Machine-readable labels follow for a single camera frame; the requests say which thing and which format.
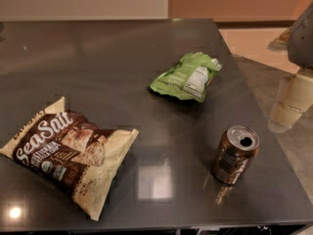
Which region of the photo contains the green chip bag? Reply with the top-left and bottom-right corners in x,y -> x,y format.
150,52 -> 222,103

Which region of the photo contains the brown orange soda can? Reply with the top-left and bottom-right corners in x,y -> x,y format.
211,125 -> 259,185

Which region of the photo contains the grey and cream robot arm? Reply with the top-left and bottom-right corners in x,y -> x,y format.
268,2 -> 313,133

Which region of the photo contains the sea salt tortilla chip bag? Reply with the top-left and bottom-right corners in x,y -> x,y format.
1,99 -> 138,220

